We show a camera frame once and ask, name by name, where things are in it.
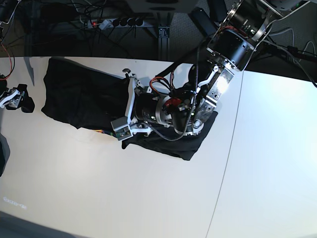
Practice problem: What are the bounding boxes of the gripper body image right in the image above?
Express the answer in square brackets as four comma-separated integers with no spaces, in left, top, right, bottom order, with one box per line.
[131,76,157,135]

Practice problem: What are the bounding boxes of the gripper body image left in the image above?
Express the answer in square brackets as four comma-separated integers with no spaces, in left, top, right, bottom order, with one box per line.
[0,88,24,109]

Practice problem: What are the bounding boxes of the black T-shirt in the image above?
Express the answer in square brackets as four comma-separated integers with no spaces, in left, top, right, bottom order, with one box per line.
[41,58,218,161]

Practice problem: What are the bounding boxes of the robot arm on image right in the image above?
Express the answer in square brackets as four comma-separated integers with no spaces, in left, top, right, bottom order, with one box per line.
[113,0,308,138]

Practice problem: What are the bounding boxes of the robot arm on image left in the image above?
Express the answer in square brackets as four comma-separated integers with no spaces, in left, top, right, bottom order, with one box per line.
[0,0,35,113]

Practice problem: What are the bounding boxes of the dark object at left edge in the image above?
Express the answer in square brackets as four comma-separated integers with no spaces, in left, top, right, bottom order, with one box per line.
[0,137,10,177]

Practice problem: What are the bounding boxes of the grey power strip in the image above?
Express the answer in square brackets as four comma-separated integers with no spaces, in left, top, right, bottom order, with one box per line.
[86,17,146,30]

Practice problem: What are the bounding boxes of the black power adapter brick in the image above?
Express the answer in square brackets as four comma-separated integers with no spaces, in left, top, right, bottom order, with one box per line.
[189,7,218,37]

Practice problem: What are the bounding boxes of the black tripod stand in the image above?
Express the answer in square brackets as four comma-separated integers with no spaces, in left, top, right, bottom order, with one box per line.
[260,32,317,87]

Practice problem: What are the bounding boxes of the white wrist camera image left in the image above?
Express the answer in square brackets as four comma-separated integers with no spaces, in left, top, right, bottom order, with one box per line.
[0,92,16,109]

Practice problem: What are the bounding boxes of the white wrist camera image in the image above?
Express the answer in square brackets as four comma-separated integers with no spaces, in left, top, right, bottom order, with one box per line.
[0,92,16,109]
[111,68,140,141]

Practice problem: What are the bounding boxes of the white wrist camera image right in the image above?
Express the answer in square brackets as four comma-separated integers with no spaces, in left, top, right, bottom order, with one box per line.
[111,68,140,141]

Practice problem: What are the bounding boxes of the aluminium frame post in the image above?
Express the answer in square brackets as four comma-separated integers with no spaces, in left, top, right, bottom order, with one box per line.
[155,11,173,61]

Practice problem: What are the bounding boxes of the grey cable on floor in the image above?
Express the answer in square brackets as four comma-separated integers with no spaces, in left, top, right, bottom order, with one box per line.
[269,24,317,62]

